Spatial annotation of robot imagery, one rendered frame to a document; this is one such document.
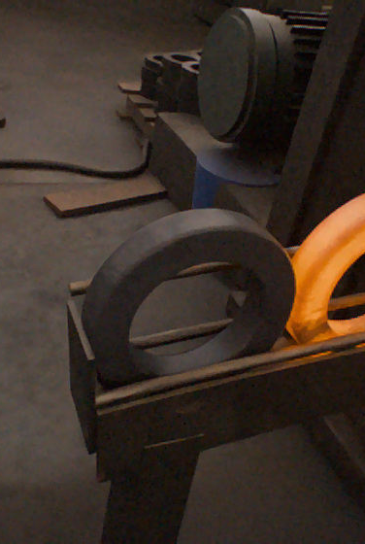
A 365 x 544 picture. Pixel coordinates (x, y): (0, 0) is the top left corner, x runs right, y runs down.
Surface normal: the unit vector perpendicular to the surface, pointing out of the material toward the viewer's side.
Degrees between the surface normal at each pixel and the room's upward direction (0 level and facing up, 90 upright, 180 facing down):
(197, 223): 11
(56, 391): 0
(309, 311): 90
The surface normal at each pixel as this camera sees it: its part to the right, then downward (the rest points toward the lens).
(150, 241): -0.36, -0.65
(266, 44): 0.38, -0.18
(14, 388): 0.17, -0.83
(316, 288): 0.37, 0.56
